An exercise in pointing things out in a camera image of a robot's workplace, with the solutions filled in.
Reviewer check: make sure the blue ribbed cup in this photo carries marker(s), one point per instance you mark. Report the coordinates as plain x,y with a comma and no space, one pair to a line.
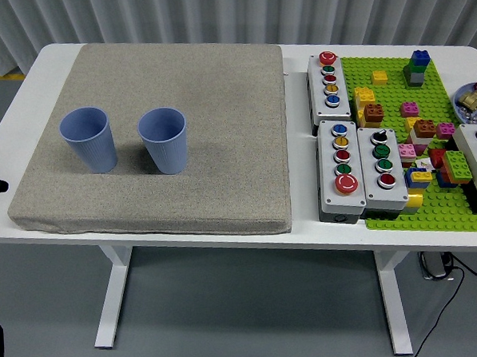
88,142
165,146

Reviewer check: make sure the grey-brown mat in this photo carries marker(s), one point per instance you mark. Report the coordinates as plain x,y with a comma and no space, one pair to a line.
221,147

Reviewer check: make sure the grey five-button box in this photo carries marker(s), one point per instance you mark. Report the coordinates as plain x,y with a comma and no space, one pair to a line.
340,105
327,174

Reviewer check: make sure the grey button box with selector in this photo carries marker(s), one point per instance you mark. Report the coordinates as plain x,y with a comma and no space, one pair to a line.
372,179

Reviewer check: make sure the yellow brick stack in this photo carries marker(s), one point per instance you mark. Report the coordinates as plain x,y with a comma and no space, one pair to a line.
364,96

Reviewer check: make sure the white curtain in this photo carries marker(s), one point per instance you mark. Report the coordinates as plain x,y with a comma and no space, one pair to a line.
229,11

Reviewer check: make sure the pink brick on white brick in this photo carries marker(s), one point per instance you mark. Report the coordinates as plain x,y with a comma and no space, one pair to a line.
406,153

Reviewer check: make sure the small yellow brick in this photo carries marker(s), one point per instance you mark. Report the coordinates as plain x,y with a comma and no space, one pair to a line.
379,78

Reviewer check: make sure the green brick baseplate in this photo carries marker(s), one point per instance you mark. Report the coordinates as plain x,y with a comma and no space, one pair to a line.
394,98

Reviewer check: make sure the yellow round brick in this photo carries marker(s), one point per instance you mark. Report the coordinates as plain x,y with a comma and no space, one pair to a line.
414,202

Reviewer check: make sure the blue and yellow brick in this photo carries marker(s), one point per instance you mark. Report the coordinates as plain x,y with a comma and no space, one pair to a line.
417,178

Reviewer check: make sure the white table leg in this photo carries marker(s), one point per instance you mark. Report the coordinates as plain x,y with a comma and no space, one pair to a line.
111,305
395,306

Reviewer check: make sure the brown brick on white brick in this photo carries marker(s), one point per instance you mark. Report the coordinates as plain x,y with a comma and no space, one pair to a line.
424,129

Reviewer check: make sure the red brick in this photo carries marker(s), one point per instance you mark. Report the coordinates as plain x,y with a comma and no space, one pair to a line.
436,158

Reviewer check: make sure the blue green grey brick tower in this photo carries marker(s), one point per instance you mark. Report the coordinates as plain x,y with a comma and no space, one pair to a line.
416,71

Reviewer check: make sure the grey power adapter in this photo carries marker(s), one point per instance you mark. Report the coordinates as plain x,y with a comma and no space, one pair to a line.
433,266

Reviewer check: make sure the green topped brick stack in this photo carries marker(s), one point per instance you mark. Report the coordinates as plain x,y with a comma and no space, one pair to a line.
458,165

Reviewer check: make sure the blue plate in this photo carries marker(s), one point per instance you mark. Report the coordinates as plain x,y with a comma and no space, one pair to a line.
460,95

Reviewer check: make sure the white button box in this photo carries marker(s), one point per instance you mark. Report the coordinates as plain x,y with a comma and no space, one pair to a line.
475,154

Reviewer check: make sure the black brick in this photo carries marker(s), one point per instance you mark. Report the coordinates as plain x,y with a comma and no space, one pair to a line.
476,202

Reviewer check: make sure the gold figure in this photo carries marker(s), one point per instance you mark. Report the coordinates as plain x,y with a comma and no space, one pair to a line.
471,99

